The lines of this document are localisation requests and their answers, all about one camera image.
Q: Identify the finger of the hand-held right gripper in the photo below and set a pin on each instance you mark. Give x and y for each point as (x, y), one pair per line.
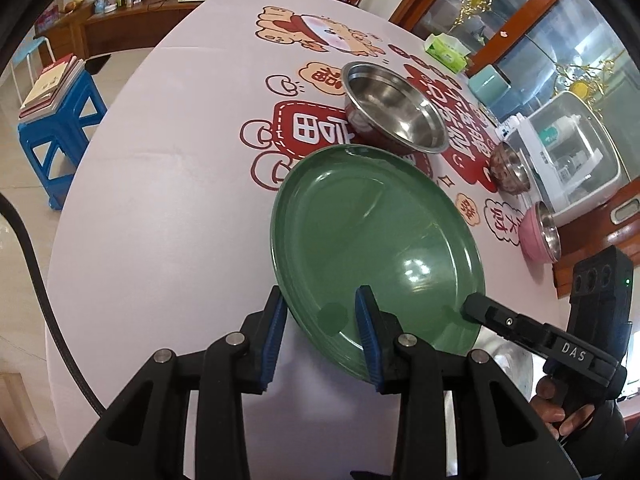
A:
(500, 317)

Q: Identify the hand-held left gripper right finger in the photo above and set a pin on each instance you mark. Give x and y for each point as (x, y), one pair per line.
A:
(367, 345)

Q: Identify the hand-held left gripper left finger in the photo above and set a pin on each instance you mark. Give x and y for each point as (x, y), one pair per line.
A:
(270, 340)

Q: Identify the light blue ceramic plate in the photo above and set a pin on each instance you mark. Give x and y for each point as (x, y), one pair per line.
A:
(505, 360)

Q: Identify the pink steel-lined bowl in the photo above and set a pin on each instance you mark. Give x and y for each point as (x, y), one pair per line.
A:
(532, 235)

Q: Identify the green plate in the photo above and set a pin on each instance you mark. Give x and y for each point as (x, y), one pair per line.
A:
(375, 235)

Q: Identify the small steel bowl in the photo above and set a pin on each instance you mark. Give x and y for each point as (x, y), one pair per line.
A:
(510, 170)

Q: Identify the wide-rimmed steel bowl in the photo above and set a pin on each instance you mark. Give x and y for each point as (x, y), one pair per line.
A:
(395, 110)

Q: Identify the person's right hand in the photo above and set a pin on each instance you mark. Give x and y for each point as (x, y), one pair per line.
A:
(555, 405)

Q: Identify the white plastic storage box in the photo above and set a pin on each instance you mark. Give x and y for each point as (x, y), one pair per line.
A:
(575, 170)

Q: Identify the pink printed tablecloth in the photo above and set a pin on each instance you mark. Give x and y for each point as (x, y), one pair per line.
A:
(165, 210)

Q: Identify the teal box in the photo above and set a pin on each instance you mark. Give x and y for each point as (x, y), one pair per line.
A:
(487, 90)

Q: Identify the green tissue box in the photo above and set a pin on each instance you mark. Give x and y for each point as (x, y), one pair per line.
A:
(447, 52)

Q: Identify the glass cabinet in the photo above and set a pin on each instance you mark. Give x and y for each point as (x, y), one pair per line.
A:
(500, 5)

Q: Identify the blue plastic stool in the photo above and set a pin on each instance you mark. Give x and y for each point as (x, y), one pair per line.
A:
(65, 110)

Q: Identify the gold ornament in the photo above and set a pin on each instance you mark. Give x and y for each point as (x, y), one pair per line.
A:
(475, 0)

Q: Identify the stack of books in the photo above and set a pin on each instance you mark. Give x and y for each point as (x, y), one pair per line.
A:
(47, 85)

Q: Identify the wooden television cabinet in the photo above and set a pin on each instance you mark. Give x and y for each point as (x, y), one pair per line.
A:
(125, 25)

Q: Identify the white stool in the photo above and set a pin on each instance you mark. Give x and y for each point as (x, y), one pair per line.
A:
(37, 45)

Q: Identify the red tissue box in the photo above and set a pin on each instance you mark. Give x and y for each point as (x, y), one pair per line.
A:
(47, 17)

